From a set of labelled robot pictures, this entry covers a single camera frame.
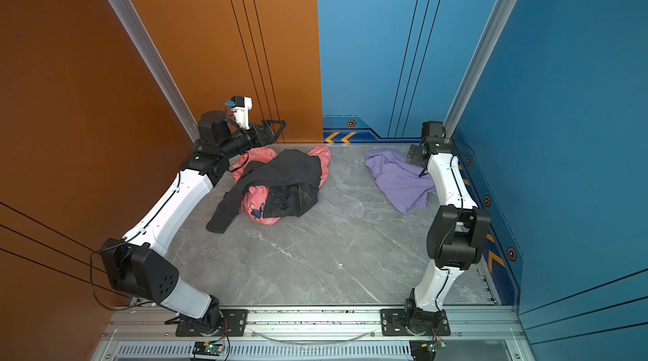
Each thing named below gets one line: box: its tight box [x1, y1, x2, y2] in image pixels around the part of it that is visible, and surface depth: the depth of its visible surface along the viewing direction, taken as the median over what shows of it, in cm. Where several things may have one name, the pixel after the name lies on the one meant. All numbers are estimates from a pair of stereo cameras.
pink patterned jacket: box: [231, 145, 332, 227], surface depth 93 cm
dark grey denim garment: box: [206, 149, 323, 234], surface depth 93 cm
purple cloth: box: [364, 150, 437, 216], surface depth 104 cm
